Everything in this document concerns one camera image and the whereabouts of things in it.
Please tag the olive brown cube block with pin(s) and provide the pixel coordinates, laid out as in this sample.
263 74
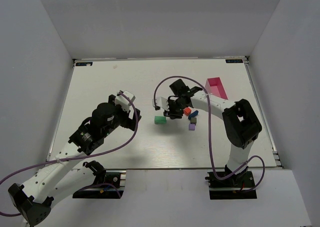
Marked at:
193 120

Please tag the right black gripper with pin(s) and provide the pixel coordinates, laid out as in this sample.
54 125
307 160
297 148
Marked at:
172 109

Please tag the small purple cube block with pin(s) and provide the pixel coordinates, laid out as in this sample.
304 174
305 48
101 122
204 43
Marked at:
191 127

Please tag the red cube block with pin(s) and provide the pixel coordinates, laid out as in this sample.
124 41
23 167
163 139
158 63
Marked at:
187 111

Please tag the left blue table label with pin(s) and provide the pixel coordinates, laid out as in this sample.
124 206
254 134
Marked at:
83 64

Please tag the blue table label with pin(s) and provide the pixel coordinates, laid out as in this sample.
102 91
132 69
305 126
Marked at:
83 64
233 61

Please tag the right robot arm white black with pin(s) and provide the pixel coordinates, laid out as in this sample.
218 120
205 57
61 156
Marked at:
241 124

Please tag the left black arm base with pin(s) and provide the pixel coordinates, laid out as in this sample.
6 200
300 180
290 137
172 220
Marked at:
106 184

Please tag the dark blue long block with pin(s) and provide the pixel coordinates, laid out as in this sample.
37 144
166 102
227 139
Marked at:
193 114

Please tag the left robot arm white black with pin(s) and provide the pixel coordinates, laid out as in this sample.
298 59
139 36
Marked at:
35 197

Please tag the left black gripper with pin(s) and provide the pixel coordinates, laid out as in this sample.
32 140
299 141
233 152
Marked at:
135 119

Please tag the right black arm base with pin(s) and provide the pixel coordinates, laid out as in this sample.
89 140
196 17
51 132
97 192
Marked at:
231 190

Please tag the pink plastic box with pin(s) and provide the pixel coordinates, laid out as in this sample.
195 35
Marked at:
215 87

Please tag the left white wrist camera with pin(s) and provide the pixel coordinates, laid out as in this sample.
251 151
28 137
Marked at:
123 100

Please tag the green wood block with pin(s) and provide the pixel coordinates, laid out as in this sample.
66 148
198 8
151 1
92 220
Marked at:
160 120

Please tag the right blue table label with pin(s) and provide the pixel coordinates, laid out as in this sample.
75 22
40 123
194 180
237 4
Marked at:
233 61

